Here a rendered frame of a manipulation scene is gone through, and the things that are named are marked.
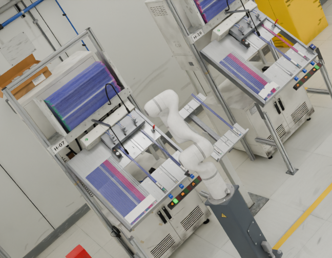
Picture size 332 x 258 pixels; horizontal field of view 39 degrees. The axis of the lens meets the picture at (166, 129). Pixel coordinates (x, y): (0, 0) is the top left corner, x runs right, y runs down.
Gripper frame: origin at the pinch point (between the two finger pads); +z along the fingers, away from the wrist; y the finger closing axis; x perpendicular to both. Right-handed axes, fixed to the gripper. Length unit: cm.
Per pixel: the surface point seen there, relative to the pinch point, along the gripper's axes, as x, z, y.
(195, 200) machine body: -3, 63, 4
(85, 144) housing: 71, 2, -40
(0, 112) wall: 198, 86, -60
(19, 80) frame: 119, -43, -51
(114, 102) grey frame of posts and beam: 80, -4, -3
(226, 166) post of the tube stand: -7.2, 32.9, 32.9
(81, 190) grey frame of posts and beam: 56, 28, -62
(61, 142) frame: 81, -6, -53
